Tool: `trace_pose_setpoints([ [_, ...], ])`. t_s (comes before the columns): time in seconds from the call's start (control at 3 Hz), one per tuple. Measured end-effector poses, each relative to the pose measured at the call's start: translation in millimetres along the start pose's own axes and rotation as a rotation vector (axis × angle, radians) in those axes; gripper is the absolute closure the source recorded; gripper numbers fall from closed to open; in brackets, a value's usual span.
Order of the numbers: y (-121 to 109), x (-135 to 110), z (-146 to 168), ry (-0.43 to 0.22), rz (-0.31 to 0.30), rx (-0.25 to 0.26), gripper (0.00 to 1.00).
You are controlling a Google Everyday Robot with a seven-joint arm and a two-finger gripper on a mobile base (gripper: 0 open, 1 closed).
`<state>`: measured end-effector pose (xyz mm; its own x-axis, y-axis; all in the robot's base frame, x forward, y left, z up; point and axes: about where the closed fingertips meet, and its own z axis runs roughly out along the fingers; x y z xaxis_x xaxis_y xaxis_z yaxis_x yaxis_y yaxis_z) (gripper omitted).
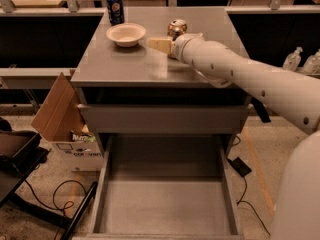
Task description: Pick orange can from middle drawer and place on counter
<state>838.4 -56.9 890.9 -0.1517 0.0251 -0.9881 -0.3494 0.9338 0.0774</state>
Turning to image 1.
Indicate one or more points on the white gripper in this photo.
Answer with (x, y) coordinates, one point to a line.
(180, 47)

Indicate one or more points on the orange soda can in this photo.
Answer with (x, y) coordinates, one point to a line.
(176, 28)

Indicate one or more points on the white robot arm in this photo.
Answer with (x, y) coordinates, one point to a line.
(291, 95)

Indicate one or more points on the blue pepsi can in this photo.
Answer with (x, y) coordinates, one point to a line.
(115, 11)

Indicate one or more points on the grey drawer cabinet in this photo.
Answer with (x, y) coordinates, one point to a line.
(111, 75)

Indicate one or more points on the grey top drawer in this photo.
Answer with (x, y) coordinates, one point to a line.
(164, 119)

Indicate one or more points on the open grey middle drawer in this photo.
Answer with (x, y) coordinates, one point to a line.
(170, 187)

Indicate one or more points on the white paper bowl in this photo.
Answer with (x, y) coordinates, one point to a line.
(126, 34)

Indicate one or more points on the green snack bag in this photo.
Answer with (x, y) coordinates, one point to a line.
(82, 137)

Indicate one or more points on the clear sanitizer pump bottle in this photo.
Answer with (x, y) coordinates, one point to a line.
(292, 61)

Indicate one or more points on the open cardboard box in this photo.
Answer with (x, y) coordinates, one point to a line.
(58, 118)

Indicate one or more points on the black power adapter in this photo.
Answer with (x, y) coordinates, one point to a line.
(240, 167)

